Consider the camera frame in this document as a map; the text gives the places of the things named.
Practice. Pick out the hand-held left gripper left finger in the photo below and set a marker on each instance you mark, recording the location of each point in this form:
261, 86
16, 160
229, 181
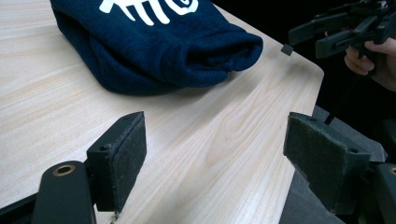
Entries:
120, 161

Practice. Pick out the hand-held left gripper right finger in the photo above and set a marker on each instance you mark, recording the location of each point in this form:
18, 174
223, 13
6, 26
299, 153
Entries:
323, 161

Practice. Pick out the navy sweatshirt with white print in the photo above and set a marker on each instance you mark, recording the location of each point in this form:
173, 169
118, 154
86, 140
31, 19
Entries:
149, 53

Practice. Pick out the small dark square piece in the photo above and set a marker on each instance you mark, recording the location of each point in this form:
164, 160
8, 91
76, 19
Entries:
287, 50

